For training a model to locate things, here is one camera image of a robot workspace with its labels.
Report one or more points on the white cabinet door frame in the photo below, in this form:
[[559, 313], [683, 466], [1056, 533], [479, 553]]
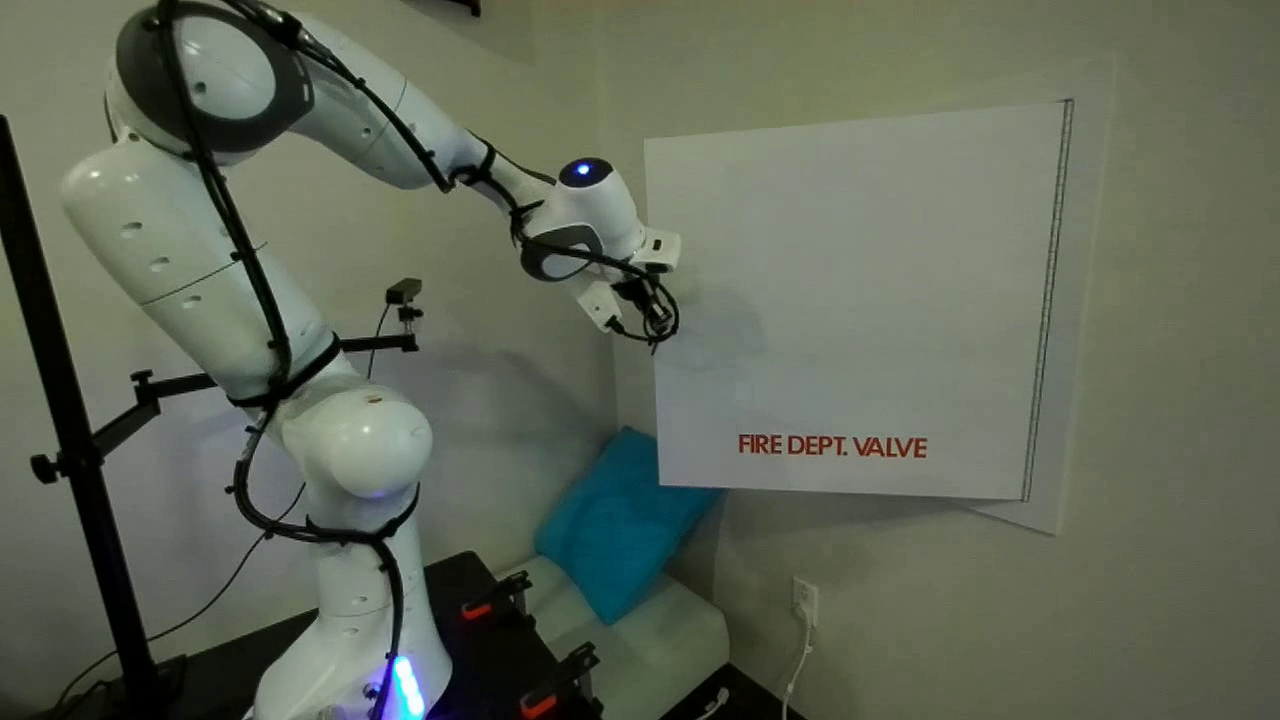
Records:
[[1086, 98]]

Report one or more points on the white seat bench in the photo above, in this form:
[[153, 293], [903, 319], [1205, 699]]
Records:
[[644, 663]]

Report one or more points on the small black camera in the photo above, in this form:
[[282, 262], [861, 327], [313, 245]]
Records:
[[403, 296]]

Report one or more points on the white fire valve cabinet door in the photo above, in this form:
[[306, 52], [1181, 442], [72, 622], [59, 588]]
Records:
[[861, 302]]

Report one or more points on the black camera tripod stand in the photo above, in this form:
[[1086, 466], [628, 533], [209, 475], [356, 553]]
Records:
[[81, 455]]

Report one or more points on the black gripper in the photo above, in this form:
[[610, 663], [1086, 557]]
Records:
[[628, 307]]

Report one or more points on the white wall outlet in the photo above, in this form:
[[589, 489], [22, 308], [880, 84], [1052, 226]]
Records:
[[805, 601]]

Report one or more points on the teal cushion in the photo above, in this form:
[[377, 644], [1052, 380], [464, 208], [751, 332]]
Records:
[[616, 524]]

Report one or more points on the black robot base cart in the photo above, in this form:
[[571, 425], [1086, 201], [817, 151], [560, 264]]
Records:
[[501, 670]]

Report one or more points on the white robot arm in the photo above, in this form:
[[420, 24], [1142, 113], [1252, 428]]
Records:
[[215, 81]]

